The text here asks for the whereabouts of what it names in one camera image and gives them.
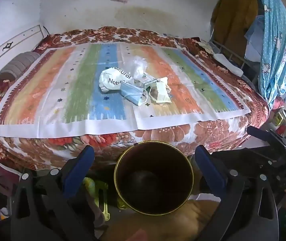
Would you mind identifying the tan cloth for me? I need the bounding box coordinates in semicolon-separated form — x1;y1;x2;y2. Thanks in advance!
103;193;223;241

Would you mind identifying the blue dotted cloth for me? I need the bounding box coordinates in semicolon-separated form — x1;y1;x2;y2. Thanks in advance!
248;0;286;109

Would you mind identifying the white cloth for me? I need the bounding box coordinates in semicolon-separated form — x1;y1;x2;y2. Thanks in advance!
213;53;244;76

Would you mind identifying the grey ribbed pillow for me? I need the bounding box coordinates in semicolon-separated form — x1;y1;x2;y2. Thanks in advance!
0;51;42;82

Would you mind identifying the clear plastic bag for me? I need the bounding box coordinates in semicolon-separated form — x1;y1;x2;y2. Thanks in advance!
124;56;148;81

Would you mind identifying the brown bin with gold rim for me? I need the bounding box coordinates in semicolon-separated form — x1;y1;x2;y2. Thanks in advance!
114;141;195;216

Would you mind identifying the red floral blanket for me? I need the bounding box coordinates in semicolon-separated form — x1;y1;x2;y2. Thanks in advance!
0;26;271;174

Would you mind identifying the metal rack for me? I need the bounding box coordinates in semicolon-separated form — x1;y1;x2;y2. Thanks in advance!
212;39;249;69

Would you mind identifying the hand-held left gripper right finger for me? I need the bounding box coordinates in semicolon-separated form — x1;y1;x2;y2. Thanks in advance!
194;145;280;241

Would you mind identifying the white paper bag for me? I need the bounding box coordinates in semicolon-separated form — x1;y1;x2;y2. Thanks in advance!
98;66;134;94

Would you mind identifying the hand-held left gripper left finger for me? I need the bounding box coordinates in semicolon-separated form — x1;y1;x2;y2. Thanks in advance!
10;145;96;241

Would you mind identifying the white headboard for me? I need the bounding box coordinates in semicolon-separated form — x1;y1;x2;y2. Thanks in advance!
0;25;49;86

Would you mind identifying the light blue cloth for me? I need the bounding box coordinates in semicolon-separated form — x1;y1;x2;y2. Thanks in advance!
244;15;266;63

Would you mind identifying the brown hanging garment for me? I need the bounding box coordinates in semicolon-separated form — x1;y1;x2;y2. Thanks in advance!
212;0;259;64

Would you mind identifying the small green white packet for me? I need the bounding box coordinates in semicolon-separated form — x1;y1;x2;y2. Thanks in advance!
139;77;159;89

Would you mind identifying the blue face mask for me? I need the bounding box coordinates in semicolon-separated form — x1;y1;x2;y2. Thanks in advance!
120;80;150;106

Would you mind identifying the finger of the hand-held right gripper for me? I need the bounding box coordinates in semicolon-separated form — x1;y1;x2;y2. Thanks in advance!
212;148;286;175
247;126;286;149

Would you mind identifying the striped colourful mat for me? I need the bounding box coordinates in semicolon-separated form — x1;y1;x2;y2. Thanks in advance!
0;41;252;138

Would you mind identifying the pale green wrapper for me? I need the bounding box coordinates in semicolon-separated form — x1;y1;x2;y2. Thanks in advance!
149;77;173;104

